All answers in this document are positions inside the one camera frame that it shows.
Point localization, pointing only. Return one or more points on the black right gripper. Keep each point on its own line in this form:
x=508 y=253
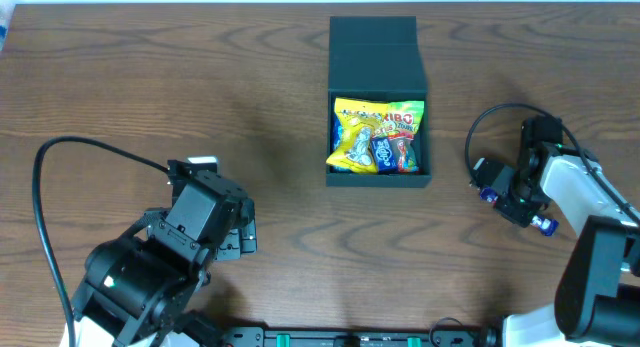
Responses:
x=513 y=207

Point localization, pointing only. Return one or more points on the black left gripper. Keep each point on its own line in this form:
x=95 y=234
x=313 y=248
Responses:
x=239 y=242

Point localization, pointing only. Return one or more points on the purple dairy milk chocolate bar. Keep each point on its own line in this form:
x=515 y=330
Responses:
x=519 y=211

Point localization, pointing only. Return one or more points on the blue eclipse mints tin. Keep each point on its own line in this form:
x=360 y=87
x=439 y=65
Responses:
x=383 y=154

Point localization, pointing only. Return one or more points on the haribo gummy bag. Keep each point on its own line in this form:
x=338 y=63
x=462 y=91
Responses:
x=400 y=124

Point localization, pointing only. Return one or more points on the yellow snack bag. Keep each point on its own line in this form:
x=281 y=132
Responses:
x=359 y=121

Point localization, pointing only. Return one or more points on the blue oreo pack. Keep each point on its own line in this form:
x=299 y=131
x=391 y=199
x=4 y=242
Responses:
x=336 y=136

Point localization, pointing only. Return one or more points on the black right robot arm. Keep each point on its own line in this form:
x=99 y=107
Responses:
x=591 y=306

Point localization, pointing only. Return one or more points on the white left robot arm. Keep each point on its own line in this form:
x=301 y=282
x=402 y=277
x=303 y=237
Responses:
x=136 y=286

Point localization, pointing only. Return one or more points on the black gift box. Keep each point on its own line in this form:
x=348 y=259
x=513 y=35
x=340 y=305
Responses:
x=378 y=59

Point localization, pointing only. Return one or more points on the black mounting rail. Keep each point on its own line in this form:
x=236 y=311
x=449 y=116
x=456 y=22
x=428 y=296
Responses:
x=195 y=329

